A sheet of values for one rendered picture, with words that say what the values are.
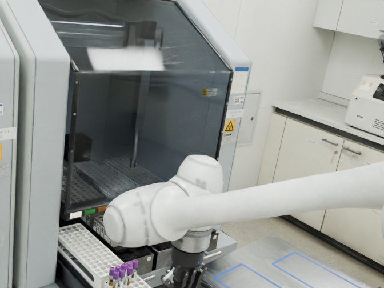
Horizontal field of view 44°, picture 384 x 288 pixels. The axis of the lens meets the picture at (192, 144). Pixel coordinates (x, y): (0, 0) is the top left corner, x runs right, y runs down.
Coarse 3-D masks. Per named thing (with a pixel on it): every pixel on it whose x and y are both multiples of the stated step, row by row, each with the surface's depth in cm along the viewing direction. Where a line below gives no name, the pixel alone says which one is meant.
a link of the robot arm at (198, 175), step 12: (192, 156) 101; (204, 156) 102; (180, 168) 101; (192, 168) 98; (204, 168) 98; (216, 168) 99; (180, 180) 98; (192, 180) 98; (204, 180) 97; (216, 180) 99; (192, 192) 96; (204, 192) 97; (216, 192) 99; (204, 228) 102
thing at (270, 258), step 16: (272, 240) 175; (224, 256) 159; (240, 256) 161; (256, 256) 162; (272, 256) 164; (288, 256) 165; (304, 256) 167; (208, 272) 149; (224, 272) 150; (240, 272) 151; (256, 272) 153; (272, 272) 154; (288, 272) 156; (304, 272) 157; (320, 272) 158; (336, 272) 160
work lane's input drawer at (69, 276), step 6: (60, 258) 146; (60, 264) 144; (66, 264) 143; (60, 270) 145; (66, 270) 141; (72, 270) 141; (60, 276) 145; (66, 276) 142; (72, 276) 139; (78, 276) 138; (66, 282) 142; (72, 282) 139; (78, 282) 137; (84, 282) 136
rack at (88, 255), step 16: (80, 224) 156; (64, 240) 147; (80, 240) 148; (96, 240) 148; (64, 256) 145; (80, 256) 139; (96, 256) 140; (112, 256) 142; (80, 272) 139; (96, 272) 132
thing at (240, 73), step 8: (240, 72) 168; (240, 80) 170; (232, 88) 168; (240, 88) 171; (240, 96) 173; (232, 120) 174; (232, 128) 176; (224, 136) 174; (232, 136) 177; (224, 144) 176
